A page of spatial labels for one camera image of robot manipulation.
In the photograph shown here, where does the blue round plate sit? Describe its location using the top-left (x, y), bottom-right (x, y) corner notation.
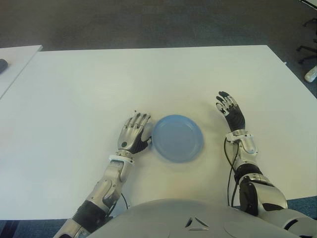
top-left (151, 114), bottom-right (205, 164)

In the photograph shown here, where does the white neighbouring table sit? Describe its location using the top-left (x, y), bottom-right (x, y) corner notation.
top-left (0, 45), bottom-right (43, 100)

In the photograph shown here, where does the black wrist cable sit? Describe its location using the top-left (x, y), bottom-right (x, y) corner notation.
top-left (223, 138), bottom-right (242, 208)
top-left (106, 193), bottom-right (129, 219)

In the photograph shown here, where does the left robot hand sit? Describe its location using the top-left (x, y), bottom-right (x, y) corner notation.
top-left (117, 112), bottom-right (153, 154)

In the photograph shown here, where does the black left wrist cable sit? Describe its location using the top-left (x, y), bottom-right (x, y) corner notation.
top-left (106, 193), bottom-right (129, 219)

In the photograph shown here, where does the grey robot torso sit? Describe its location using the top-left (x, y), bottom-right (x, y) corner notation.
top-left (85, 198), bottom-right (317, 238)

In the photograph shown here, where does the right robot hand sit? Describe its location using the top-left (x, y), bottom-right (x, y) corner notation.
top-left (215, 90), bottom-right (246, 133)

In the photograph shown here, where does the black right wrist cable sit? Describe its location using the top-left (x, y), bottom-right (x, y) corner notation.
top-left (223, 138), bottom-right (242, 208)

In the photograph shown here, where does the white shoe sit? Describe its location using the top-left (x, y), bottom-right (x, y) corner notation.
top-left (304, 65), bottom-right (317, 83)

